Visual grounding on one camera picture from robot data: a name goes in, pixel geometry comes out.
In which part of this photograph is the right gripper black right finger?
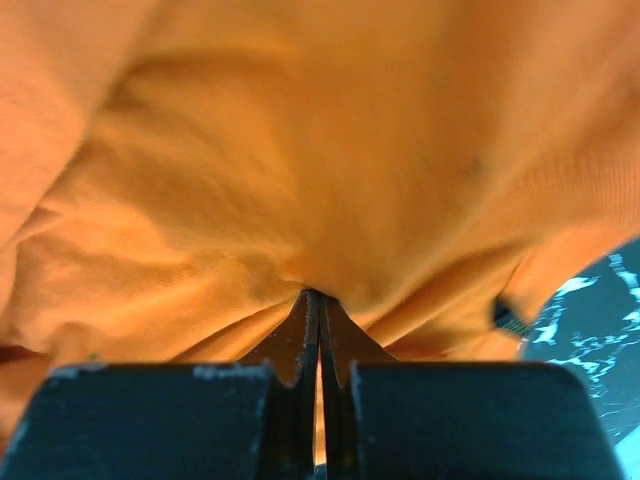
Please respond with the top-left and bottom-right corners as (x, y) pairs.
(318, 297), (623, 479)

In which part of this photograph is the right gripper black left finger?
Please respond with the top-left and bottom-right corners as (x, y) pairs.
(1, 290), (319, 479)

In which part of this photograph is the orange t shirt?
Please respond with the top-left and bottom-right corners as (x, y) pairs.
(1, 1), (639, 440)

